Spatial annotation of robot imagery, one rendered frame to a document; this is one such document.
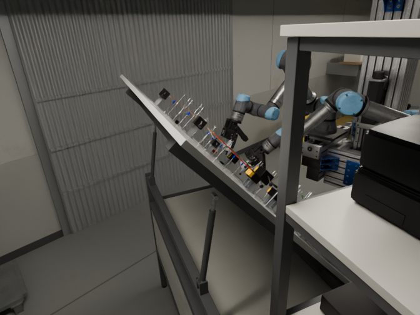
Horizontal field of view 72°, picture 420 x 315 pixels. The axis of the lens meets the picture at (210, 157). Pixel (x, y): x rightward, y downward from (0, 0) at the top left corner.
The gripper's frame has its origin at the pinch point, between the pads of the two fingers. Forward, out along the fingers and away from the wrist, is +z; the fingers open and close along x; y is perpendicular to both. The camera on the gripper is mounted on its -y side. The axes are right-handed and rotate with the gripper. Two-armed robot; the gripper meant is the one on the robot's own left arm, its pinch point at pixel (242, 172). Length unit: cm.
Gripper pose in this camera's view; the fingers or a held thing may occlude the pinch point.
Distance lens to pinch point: 176.9
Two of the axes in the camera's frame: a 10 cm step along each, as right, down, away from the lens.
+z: -7.0, 6.2, 3.5
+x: -5.3, -1.2, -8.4
